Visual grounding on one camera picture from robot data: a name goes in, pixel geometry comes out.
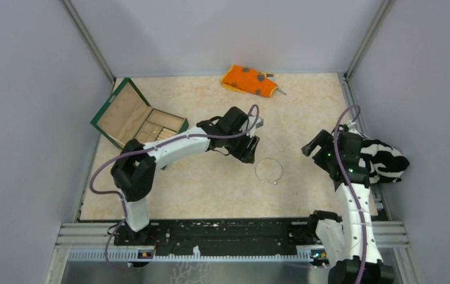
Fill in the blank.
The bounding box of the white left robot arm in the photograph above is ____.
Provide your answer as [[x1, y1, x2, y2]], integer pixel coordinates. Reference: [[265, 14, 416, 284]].
[[111, 106, 264, 245]]

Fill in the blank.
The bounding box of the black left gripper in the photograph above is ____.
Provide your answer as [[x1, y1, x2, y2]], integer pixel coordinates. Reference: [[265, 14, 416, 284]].
[[225, 127, 260, 164]]

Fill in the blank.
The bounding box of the orange spotted cloth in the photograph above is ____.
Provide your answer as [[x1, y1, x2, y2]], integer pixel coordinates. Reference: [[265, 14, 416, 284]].
[[220, 64, 287, 98]]

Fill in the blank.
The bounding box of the green jewelry box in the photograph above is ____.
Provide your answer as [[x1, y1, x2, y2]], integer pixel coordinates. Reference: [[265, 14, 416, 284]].
[[90, 78, 190, 156]]

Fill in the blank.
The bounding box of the white toothed cable strip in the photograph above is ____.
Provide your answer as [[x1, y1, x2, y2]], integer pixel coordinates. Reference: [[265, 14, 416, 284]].
[[68, 248, 314, 262]]

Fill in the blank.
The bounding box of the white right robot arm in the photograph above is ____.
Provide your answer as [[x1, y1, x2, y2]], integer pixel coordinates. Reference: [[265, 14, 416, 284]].
[[302, 130, 395, 283]]

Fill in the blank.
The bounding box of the zebra striped cloth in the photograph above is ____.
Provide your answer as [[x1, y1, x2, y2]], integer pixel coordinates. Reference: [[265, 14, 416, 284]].
[[359, 137, 410, 184]]

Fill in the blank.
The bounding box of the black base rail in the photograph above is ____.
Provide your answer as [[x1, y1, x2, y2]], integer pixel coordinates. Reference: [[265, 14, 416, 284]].
[[114, 217, 322, 256]]

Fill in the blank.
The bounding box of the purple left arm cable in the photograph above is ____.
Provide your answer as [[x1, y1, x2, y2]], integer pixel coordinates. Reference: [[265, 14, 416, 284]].
[[89, 104, 261, 271]]

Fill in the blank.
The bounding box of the silver bangle with pearls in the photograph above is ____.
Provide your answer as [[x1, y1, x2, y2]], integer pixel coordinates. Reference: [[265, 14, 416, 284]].
[[255, 157, 284, 185]]

